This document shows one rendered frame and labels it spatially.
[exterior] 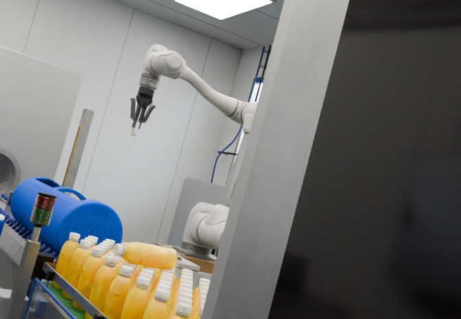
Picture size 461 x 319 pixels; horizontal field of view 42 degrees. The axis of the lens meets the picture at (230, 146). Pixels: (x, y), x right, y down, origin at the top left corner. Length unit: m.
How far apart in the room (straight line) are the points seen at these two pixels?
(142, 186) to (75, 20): 2.29
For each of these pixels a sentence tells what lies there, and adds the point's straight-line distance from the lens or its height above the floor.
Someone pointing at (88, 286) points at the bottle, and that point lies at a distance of 2.13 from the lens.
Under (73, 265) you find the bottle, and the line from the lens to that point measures 2.25.
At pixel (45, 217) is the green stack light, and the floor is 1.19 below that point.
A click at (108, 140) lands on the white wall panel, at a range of 7.82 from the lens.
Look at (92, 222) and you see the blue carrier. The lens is 2.57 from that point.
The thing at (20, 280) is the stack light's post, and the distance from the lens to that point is 2.07.
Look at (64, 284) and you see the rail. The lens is 2.17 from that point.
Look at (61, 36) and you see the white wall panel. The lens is 7.75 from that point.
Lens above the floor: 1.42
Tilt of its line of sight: 4 degrees up
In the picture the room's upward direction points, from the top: 15 degrees clockwise
